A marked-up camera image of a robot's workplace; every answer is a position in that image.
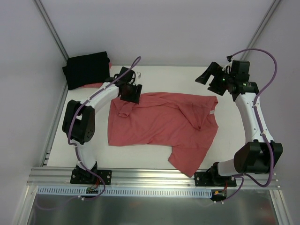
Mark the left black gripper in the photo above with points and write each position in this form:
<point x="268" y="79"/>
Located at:
<point x="131" y="93"/>

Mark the red t shirt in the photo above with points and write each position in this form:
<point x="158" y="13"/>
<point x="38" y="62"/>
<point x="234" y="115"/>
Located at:
<point x="93" y="84"/>
<point x="185" y="122"/>

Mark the frame post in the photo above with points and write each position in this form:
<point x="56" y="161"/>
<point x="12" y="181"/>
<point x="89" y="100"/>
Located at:
<point x="264" y="23"/>
<point x="49" y="24"/>

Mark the folded black t shirt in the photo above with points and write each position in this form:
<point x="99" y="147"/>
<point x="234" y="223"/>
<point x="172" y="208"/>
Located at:
<point x="86" y="69"/>

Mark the right rear frame post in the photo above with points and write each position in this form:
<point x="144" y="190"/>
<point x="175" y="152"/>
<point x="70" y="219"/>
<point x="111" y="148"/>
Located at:
<point x="264" y="23"/>

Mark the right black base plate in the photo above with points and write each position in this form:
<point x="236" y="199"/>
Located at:
<point x="205" y="179"/>

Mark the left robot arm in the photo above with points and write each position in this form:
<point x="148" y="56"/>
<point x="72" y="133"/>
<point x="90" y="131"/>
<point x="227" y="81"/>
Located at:
<point x="79" y="121"/>

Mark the folded red t shirt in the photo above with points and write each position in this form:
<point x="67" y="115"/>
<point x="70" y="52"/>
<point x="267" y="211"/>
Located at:
<point x="93" y="84"/>

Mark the white slotted cable duct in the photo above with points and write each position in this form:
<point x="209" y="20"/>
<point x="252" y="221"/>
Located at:
<point x="126" y="191"/>

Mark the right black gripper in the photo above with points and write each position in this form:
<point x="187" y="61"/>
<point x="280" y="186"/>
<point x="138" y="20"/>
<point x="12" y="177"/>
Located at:
<point x="215" y="81"/>

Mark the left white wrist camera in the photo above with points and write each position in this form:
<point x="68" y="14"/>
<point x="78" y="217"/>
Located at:
<point x="138" y="75"/>

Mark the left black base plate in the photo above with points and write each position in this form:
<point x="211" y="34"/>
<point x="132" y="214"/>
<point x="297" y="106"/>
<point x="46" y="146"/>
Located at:
<point x="81" y="176"/>

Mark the left rear frame post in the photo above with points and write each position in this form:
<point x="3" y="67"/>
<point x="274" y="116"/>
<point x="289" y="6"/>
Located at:
<point x="49" y="24"/>

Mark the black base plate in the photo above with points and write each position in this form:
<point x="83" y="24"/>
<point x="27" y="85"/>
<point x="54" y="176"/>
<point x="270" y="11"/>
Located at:
<point x="205" y="179"/>
<point x="81" y="176"/>

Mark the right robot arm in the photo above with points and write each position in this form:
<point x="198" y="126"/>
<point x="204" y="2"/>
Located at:
<point x="260" y="153"/>

